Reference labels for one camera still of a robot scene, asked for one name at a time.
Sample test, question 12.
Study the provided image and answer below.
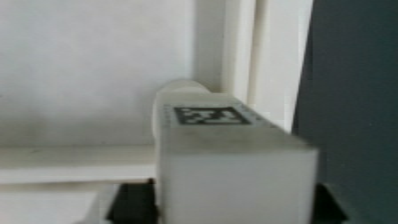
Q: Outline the white square table top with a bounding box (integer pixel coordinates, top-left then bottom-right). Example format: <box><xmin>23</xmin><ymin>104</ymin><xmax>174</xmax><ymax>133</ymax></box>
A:
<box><xmin>0</xmin><ymin>0</ymin><xmax>314</xmax><ymax>224</ymax></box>

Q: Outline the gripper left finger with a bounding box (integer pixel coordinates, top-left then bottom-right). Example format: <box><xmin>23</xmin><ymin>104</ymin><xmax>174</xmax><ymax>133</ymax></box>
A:
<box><xmin>106</xmin><ymin>180</ymin><xmax>158</xmax><ymax>224</ymax></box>

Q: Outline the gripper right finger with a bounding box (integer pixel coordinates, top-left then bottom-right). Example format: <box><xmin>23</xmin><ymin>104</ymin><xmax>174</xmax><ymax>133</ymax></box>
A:
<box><xmin>314</xmin><ymin>184</ymin><xmax>348</xmax><ymax>224</ymax></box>

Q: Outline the white table leg with tag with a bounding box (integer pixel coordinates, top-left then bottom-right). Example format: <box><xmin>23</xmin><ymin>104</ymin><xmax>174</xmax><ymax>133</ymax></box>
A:
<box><xmin>152</xmin><ymin>80</ymin><xmax>318</xmax><ymax>224</ymax></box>

